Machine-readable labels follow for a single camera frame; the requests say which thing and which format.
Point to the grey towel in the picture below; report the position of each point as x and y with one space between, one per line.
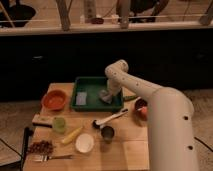
105 96

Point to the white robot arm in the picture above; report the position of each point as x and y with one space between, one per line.
171 141

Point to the green plastic tray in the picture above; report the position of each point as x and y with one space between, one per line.
92 86

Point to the pale sponge in tray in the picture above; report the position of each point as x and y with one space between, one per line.
81 98

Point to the green chili pepper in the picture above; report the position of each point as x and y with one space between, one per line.
129 98

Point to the dark red bowl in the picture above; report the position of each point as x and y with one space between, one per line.
138 104

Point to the orange fruit in bowl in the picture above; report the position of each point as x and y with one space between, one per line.
143 112

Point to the dark metal cup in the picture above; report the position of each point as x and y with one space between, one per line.
107 134

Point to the orange plastic bowl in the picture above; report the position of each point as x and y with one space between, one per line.
54 100

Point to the green plastic cup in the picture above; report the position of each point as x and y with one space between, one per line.
59 125

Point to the white round dish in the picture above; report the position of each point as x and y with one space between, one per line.
84 143

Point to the wooden brush with black bristles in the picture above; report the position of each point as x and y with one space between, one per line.
45 121

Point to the metal fork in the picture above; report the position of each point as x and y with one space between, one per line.
44 158

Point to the white-handled black scoop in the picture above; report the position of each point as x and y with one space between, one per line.
98 123

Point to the black table clamp post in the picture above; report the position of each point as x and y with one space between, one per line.
27 133

